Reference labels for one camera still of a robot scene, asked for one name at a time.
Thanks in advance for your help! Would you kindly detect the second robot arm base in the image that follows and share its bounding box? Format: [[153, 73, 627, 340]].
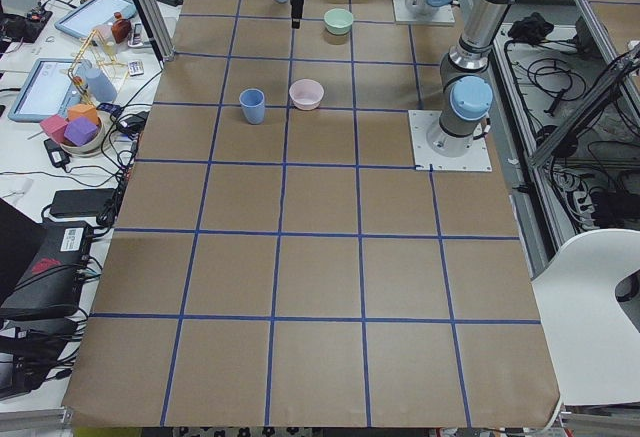
[[392, 0, 455, 26]]

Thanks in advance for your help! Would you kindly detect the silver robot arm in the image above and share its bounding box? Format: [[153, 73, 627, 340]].
[[426, 0, 515, 157]]

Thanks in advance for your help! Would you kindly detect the green bowl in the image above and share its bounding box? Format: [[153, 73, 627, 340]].
[[323, 8, 354, 36]]

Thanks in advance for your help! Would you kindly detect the pink bowl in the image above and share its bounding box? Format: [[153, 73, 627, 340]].
[[289, 79, 324, 111]]

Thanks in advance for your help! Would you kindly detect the blue cup on table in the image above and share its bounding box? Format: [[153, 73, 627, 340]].
[[239, 88, 265, 125]]

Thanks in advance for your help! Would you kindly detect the brown glass bottle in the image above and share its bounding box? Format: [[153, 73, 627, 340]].
[[111, 12, 132, 44]]

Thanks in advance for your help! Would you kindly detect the upper blue-cased tablet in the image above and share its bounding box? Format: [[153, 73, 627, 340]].
[[54, 0, 137, 38]]

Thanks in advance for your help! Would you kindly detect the blue-cased tablet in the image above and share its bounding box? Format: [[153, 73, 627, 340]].
[[8, 58, 81, 123], [54, 0, 137, 38]]

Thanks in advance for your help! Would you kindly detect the yellow wooden stick toy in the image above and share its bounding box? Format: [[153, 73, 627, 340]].
[[67, 27, 128, 103]]

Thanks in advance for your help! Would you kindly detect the light blue bottle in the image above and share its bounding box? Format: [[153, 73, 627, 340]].
[[85, 67, 117, 103]]

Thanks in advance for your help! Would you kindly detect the black cloth on shelf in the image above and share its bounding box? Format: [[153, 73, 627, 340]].
[[507, 12, 555, 46]]

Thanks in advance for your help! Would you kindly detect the bowl of coloured blocks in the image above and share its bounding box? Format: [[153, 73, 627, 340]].
[[40, 104, 106, 157]]

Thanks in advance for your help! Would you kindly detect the lower blue-cased tablet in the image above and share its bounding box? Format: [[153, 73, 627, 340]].
[[8, 58, 81, 123]]

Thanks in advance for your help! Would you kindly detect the black power adapter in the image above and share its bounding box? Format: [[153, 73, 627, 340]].
[[43, 138, 70, 168]]

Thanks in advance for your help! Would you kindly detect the white chair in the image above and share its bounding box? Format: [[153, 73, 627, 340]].
[[532, 229, 639, 406]]

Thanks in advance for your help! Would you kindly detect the aluminium frame post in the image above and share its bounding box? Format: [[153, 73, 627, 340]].
[[132, 0, 175, 63]]

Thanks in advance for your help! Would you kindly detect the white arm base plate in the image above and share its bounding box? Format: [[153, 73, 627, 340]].
[[408, 110, 492, 172]]

